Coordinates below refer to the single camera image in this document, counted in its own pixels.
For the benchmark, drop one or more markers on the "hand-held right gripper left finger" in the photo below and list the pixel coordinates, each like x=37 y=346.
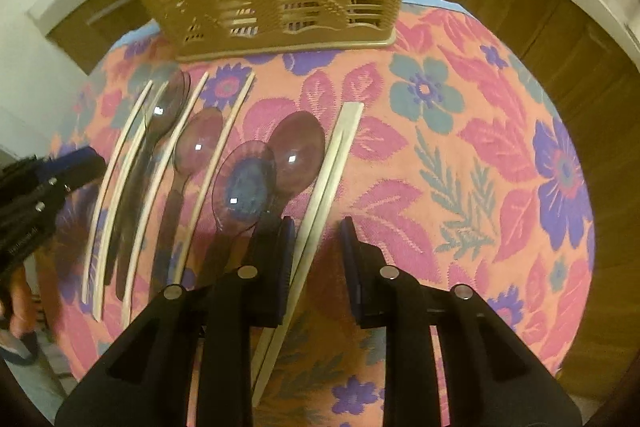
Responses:
x=287 y=267

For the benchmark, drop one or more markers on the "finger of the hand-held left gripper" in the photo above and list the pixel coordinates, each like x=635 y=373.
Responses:
x=85 y=172
x=75 y=155

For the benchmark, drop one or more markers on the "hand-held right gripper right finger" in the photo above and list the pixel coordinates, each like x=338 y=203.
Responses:
x=350 y=267

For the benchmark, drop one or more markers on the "purple translucent plastic spoon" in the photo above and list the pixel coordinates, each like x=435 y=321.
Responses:
x=245 y=187
x=197 y=142
x=297 y=147
x=165 y=112

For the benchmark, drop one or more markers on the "person's left hand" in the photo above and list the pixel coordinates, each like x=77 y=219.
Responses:
x=22 y=307

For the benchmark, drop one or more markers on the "floral pink cloth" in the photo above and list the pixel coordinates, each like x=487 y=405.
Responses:
x=425 y=187

